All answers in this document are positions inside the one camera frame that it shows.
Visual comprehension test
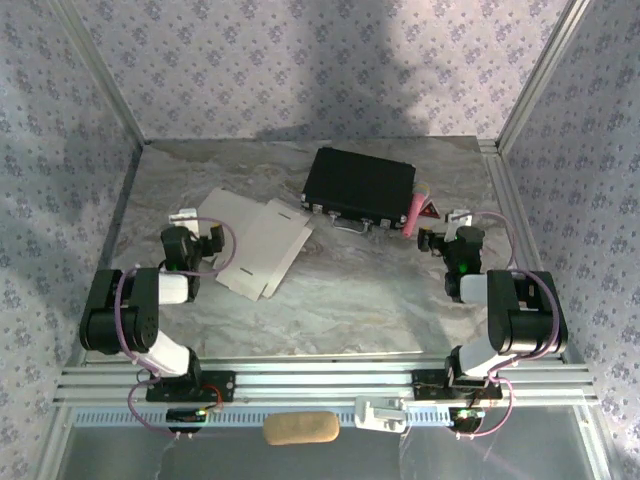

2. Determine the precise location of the white paper box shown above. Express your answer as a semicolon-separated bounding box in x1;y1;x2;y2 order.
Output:
197;187;314;304

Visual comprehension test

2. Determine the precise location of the pink toy microphone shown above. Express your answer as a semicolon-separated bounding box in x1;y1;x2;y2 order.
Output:
402;182;432;239

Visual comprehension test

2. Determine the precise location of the black carrying case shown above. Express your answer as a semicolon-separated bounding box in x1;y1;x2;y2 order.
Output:
300;147;418;235

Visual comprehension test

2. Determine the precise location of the small black circuit board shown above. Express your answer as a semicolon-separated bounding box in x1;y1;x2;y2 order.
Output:
448;406;487;434
166;407;209;434

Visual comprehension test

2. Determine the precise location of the white plastic clamp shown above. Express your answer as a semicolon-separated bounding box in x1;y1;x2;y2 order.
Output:
353;395;409;434

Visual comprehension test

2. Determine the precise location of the tan oblong sponge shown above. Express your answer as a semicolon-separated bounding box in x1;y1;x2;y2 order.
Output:
262;410;341;447

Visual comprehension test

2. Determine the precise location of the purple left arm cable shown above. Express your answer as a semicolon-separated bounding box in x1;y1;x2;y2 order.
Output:
113;218;239;441

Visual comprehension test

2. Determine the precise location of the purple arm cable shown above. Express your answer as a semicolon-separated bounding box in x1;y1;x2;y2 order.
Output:
457;209;569;441
113;218;239;441

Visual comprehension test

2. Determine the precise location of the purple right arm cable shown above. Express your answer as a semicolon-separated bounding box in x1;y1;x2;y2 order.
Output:
457;209;569;441

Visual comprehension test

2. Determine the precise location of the aluminium right side rail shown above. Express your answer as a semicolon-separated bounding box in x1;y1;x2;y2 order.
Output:
477;139;571;362

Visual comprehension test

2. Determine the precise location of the aluminium left side rail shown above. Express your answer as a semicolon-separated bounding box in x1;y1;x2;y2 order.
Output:
74;143;145;367

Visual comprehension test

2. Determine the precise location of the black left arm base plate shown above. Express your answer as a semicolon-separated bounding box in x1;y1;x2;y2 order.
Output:
144;370;237;404

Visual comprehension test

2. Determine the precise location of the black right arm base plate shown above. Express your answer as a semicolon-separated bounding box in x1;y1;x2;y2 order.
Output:
412;368;504;402

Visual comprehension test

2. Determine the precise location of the grey slotted cable duct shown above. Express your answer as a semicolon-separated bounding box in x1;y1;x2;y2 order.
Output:
72;405;454;427

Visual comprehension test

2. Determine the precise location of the aluminium front frame rail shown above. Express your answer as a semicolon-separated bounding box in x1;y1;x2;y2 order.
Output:
52;362;600;407

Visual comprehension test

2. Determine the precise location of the aluminium right corner post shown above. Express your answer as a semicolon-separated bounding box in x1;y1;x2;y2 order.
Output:
497;0;594;156

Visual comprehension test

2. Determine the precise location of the aluminium corner post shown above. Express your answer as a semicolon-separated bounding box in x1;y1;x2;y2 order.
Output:
52;0;147;147
497;0;594;156

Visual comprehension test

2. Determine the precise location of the aluminium left corner post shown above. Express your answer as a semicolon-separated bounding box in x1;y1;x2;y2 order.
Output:
52;0;147;147

